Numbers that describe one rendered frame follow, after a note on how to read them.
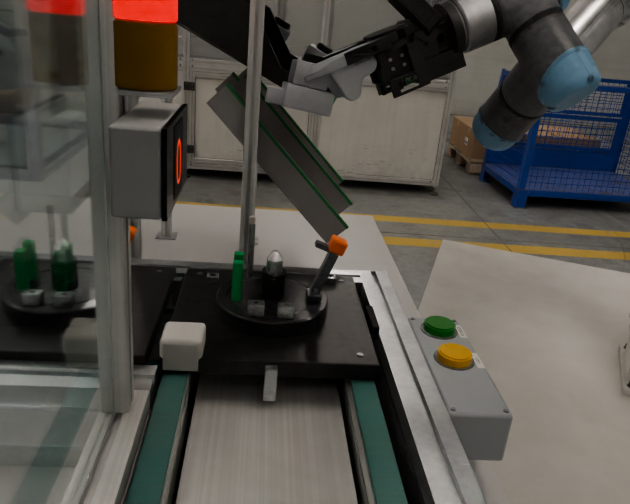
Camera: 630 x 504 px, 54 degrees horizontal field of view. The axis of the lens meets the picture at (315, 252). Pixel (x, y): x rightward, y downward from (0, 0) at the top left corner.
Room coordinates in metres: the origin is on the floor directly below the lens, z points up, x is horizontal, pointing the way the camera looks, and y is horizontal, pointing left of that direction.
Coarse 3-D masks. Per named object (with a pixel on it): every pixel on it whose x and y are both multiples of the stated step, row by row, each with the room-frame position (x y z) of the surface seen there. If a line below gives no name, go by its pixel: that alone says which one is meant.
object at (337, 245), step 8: (336, 240) 0.70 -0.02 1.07; (344, 240) 0.71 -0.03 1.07; (320, 248) 0.70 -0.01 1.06; (328, 248) 0.70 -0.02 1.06; (336, 248) 0.70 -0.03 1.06; (344, 248) 0.70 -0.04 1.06; (328, 256) 0.70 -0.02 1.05; (336, 256) 0.70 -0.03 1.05; (328, 264) 0.70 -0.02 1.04; (320, 272) 0.70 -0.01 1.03; (328, 272) 0.70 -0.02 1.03; (320, 280) 0.70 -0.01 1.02; (312, 288) 0.70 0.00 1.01; (320, 288) 0.70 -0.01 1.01
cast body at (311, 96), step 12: (300, 60) 0.81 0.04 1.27; (312, 60) 0.82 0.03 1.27; (300, 72) 0.80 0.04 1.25; (288, 84) 0.80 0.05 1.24; (300, 84) 0.80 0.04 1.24; (312, 84) 0.81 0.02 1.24; (324, 84) 0.81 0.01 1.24; (276, 96) 0.81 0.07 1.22; (288, 96) 0.80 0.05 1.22; (300, 96) 0.80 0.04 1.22; (312, 96) 0.80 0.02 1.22; (324, 96) 0.81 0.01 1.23; (300, 108) 0.80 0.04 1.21; (312, 108) 0.80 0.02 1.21; (324, 108) 0.81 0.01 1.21
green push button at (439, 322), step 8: (424, 320) 0.71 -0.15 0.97; (432, 320) 0.71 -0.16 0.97; (440, 320) 0.71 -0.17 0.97; (448, 320) 0.71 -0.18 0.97; (424, 328) 0.70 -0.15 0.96; (432, 328) 0.69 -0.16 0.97; (440, 328) 0.69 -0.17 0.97; (448, 328) 0.69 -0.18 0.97; (440, 336) 0.69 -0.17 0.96; (448, 336) 0.69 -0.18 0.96
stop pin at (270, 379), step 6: (270, 366) 0.58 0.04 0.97; (276, 366) 0.58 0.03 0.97; (264, 372) 0.58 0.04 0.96; (270, 372) 0.57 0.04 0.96; (276, 372) 0.57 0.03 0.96; (264, 378) 0.57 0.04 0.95; (270, 378) 0.57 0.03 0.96; (276, 378) 0.57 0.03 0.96; (264, 384) 0.57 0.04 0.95; (270, 384) 0.57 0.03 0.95; (276, 384) 0.57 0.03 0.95; (264, 390) 0.57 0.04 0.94; (270, 390) 0.57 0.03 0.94; (264, 396) 0.57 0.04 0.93; (270, 396) 0.57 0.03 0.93
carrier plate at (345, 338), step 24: (192, 288) 0.74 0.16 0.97; (216, 288) 0.75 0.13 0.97; (336, 288) 0.78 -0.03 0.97; (192, 312) 0.67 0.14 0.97; (336, 312) 0.71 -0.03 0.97; (360, 312) 0.72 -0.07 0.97; (216, 336) 0.62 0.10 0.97; (240, 336) 0.63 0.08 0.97; (312, 336) 0.64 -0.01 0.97; (336, 336) 0.65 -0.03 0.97; (360, 336) 0.65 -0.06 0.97; (216, 360) 0.58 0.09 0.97; (240, 360) 0.58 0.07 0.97; (264, 360) 0.58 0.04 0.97; (288, 360) 0.59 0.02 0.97; (312, 360) 0.59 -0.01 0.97; (336, 360) 0.59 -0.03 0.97; (360, 360) 0.60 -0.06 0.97
